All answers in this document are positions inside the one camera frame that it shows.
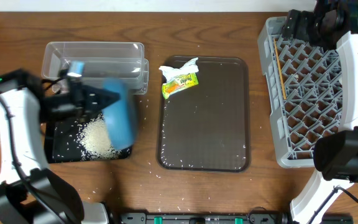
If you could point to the brown serving tray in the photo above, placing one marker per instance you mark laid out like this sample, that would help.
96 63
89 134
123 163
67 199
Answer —
207 127

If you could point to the white rice pile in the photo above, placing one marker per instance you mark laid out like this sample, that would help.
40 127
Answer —
94 141

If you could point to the black plastic tray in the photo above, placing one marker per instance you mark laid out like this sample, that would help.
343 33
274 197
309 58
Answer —
60 142

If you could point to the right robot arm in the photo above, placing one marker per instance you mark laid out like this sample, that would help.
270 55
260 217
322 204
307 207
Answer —
332 25

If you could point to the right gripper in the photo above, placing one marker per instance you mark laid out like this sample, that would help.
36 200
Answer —
303 21

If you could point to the yellow green snack wrapper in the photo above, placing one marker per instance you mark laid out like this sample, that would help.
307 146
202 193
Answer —
179 83

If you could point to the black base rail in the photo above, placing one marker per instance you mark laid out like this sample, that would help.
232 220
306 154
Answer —
256 218

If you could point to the clear plastic bin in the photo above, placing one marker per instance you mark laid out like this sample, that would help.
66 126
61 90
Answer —
123 60

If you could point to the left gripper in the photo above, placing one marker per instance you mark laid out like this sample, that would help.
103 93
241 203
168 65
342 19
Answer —
74 96

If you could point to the wooden chopstick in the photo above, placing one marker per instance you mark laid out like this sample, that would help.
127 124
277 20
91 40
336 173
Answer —
279 70

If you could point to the white tissue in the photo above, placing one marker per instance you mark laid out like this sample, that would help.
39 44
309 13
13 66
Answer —
170 73

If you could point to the grey dishwasher rack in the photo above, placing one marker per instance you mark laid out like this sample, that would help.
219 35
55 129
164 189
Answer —
314 94

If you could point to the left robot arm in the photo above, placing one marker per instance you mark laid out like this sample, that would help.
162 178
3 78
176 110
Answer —
29 191

